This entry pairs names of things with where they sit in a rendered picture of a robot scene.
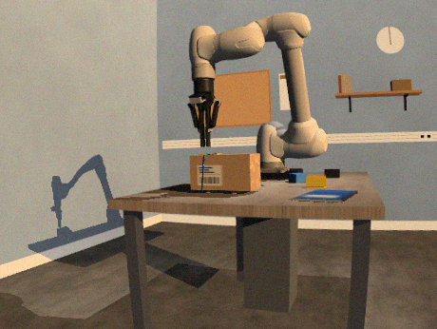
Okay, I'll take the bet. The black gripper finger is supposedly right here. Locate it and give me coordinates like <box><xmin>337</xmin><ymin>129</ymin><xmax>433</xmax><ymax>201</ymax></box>
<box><xmin>188</xmin><ymin>103</ymin><xmax>205</xmax><ymax>147</ymax></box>
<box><xmin>204</xmin><ymin>98</ymin><xmax>221</xmax><ymax>147</ymax></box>

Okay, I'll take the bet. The blue box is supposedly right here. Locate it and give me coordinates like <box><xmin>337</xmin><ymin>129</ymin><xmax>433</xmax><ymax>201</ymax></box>
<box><xmin>289</xmin><ymin>173</ymin><xmax>308</xmax><ymax>184</ymax></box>

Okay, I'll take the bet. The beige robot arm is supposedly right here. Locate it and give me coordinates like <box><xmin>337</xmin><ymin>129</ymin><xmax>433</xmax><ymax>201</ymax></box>
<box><xmin>189</xmin><ymin>12</ymin><xmax>328</xmax><ymax>173</ymax></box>

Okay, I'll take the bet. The blue notebook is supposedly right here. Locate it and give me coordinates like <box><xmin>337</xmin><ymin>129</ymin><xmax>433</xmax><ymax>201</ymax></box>
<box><xmin>294</xmin><ymin>189</ymin><xmax>358</xmax><ymax>203</ymax></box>

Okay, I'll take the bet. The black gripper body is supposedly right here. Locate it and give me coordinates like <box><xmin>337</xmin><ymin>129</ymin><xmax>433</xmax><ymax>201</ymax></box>
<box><xmin>194</xmin><ymin>79</ymin><xmax>216</xmax><ymax>109</ymax></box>

